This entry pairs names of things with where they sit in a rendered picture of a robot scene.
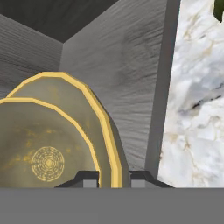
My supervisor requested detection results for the grey wooden open cabinet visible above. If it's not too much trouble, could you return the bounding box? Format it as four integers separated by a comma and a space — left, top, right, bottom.
0, 0, 182, 189

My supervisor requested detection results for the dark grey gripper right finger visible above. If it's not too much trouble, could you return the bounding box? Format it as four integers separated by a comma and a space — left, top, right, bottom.
129, 170, 175, 189

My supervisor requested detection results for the large yellow rimmed bowl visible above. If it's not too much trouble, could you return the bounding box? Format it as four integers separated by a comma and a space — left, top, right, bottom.
6, 71, 131, 189

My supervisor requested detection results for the small yellow patterned bowl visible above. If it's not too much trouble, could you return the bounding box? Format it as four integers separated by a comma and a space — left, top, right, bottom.
0, 96, 102, 189

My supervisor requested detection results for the dark green leafy object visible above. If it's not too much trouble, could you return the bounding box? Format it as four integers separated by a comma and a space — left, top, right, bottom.
213, 0, 224, 23

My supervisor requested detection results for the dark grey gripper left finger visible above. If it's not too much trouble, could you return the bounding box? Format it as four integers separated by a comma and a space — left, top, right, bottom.
53, 170, 101, 189

